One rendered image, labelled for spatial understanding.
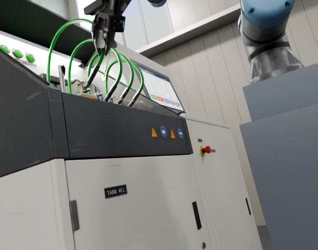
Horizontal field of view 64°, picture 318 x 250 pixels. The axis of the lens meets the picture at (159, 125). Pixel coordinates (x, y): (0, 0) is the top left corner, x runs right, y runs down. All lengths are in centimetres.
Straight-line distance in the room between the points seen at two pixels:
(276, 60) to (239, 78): 264
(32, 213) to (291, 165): 59
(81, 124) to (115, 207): 22
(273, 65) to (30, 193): 67
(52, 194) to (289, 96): 59
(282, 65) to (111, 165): 51
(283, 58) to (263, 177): 31
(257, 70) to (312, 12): 288
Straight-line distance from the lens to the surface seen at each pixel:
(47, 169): 60
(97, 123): 69
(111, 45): 100
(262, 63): 77
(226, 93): 338
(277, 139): 67
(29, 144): 66
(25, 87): 70
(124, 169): 73
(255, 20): 69
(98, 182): 65
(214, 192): 126
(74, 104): 66
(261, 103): 71
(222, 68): 347
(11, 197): 72
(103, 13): 95
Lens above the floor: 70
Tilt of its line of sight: 12 degrees up
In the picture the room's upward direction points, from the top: 12 degrees counter-clockwise
